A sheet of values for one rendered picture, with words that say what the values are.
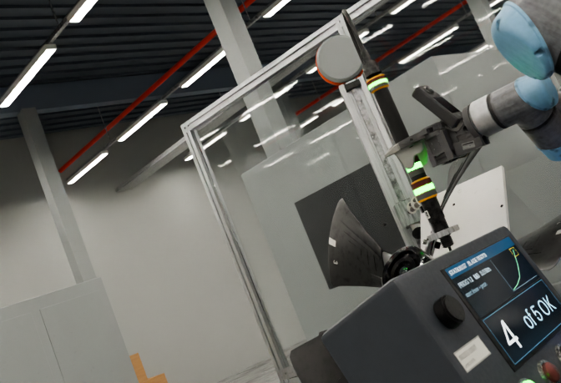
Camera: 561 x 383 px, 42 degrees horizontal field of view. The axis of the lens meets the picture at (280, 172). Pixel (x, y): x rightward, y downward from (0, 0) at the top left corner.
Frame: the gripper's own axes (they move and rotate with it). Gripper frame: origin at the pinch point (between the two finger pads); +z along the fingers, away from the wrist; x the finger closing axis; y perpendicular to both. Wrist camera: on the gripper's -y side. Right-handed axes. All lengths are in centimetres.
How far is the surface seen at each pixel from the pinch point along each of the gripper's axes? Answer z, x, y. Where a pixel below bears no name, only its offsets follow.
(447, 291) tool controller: -43, -77, 23
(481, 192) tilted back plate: 4.0, 39.5, 15.0
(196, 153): 124, 70, -43
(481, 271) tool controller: -43, -70, 23
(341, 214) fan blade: 26.9, 10.7, 7.4
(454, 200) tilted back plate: 12.2, 40.1, 14.4
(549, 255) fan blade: -25.8, -9.2, 30.4
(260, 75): 80, 71, -55
